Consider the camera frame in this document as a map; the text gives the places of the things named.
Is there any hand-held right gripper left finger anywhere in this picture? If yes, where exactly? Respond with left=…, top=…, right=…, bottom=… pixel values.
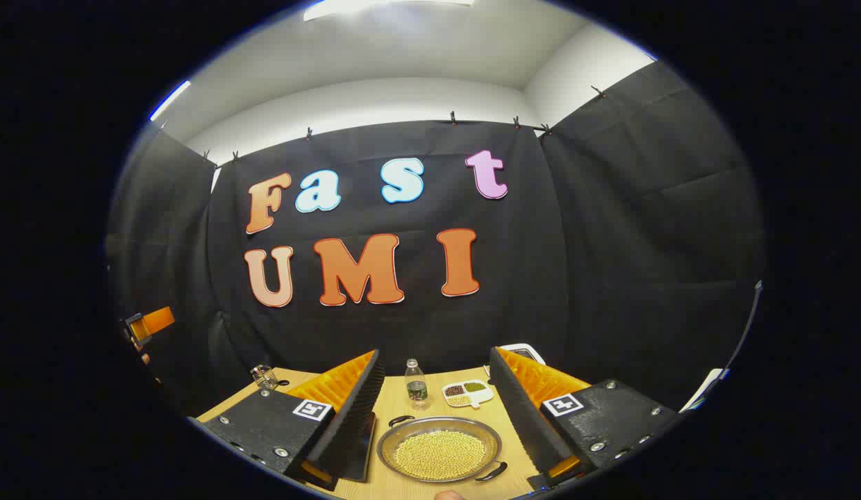
left=198, top=349, right=386, bottom=492

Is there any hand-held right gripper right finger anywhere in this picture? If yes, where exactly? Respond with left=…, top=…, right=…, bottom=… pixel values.
left=488, top=346, right=683, bottom=491

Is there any steel pot with black handles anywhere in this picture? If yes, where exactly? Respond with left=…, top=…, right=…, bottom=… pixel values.
left=376, top=415, right=508, bottom=485

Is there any white divided plate with beans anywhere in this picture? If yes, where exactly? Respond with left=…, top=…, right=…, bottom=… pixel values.
left=442, top=379, right=495, bottom=409

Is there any clear plastic water bottle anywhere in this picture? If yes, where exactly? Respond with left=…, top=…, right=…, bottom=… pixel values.
left=405, top=358, right=430, bottom=410

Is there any white toaster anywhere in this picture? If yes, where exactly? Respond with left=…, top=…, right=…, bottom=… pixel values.
left=501, top=342, right=546, bottom=366

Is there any pile of yellow soybeans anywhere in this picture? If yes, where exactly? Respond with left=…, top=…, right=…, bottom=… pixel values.
left=394, top=430, right=487, bottom=481

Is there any black backdrop cloth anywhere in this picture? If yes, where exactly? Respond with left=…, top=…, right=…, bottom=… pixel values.
left=106, top=59, right=764, bottom=417

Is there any long ceiling light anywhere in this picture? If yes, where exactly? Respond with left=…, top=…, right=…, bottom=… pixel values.
left=303, top=0, right=474, bottom=22

